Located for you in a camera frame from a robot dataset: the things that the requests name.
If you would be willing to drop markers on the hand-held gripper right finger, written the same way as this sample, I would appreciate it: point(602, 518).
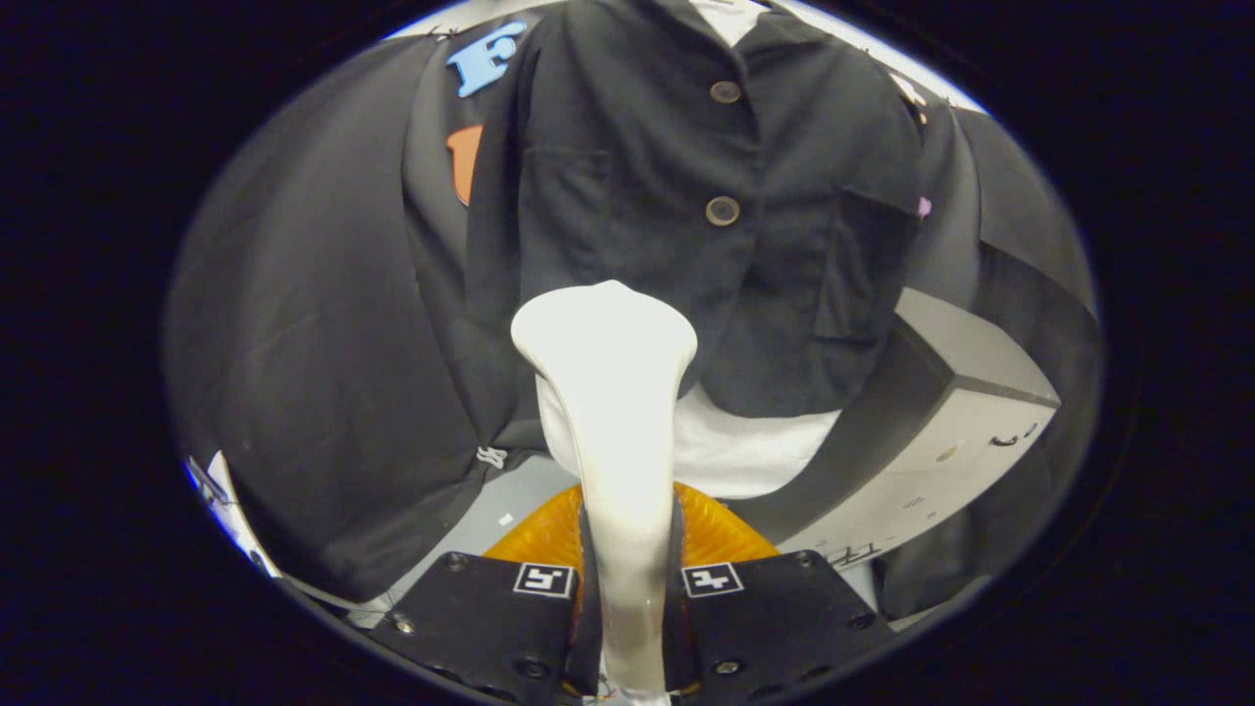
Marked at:
point(775, 618)

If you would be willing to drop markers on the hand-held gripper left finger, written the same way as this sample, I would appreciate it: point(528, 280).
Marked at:
point(490, 623)

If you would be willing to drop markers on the white shirt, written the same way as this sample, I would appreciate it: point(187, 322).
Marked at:
point(745, 451)

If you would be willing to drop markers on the white garment steamer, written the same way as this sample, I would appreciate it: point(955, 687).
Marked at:
point(618, 392)

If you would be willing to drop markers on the black suit jacket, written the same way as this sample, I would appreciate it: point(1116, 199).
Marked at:
point(637, 255)

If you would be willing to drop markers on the grey cabinet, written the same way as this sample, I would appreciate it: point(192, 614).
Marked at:
point(971, 431)

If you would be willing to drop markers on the black backdrop cloth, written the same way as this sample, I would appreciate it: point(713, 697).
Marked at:
point(294, 343)

